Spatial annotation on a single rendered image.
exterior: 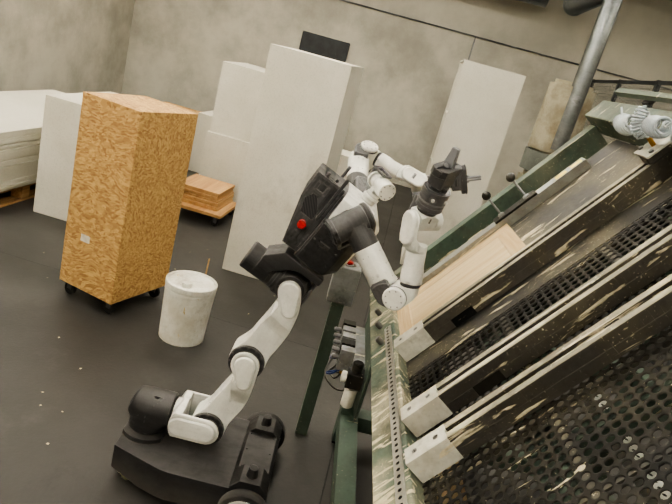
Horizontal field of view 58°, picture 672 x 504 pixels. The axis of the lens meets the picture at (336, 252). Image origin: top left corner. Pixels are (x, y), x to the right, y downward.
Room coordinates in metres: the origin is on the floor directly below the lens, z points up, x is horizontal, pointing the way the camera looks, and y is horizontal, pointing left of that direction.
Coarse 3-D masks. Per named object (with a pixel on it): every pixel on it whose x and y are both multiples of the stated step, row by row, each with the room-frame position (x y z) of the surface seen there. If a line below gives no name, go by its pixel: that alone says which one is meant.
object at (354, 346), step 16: (368, 320) 2.39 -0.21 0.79; (336, 336) 2.30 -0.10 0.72; (352, 336) 2.24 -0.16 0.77; (368, 336) 2.24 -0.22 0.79; (336, 352) 2.35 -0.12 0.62; (352, 352) 2.10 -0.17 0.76; (368, 352) 2.10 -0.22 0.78; (336, 368) 2.10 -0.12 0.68; (352, 368) 1.98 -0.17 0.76; (368, 368) 1.98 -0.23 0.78; (352, 384) 1.96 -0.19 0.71; (352, 400) 1.97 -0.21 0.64
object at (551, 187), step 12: (576, 168) 2.41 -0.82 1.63; (588, 168) 2.41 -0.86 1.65; (552, 180) 2.44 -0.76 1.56; (564, 180) 2.41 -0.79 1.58; (540, 192) 2.41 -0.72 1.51; (552, 192) 2.41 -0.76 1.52; (528, 204) 2.41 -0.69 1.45; (516, 216) 2.41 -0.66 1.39; (492, 228) 2.40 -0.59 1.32; (468, 240) 2.45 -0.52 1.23; (480, 240) 2.40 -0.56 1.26; (456, 252) 2.42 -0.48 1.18; (444, 264) 2.40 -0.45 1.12; (432, 276) 2.40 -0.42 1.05
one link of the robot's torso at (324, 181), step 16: (320, 176) 2.03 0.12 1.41; (336, 176) 2.17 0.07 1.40; (304, 192) 2.03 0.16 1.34; (320, 192) 2.03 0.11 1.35; (336, 192) 2.00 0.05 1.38; (352, 192) 2.11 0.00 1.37; (304, 208) 2.03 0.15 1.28; (320, 208) 2.03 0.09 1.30; (336, 208) 2.00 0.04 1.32; (304, 224) 2.01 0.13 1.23; (320, 224) 2.01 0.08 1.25; (288, 240) 2.05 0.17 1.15; (304, 240) 2.03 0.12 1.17; (320, 240) 2.02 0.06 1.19; (304, 256) 2.04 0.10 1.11; (320, 256) 2.03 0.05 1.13; (336, 256) 2.02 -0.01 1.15; (352, 256) 2.07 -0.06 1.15; (320, 272) 2.05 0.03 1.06
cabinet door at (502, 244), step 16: (496, 240) 2.32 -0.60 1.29; (512, 240) 2.21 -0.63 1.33; (464, 256) 2.38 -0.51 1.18; (480, 256) 2.28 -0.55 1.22; (496, 256) 2.18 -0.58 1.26; (448, 272) 2.34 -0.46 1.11; (464, 272) 2.24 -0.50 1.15; (480, 272) 2.15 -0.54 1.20; (432, 288) 2.30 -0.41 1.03; (448, 288) 2.20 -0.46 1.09; (464, 288) 2.11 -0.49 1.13; (416, 304) 2.26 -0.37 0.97; (432, 304) 2.16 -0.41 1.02; (400, 320) 2.21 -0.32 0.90; (416, 320) 2.12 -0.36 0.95
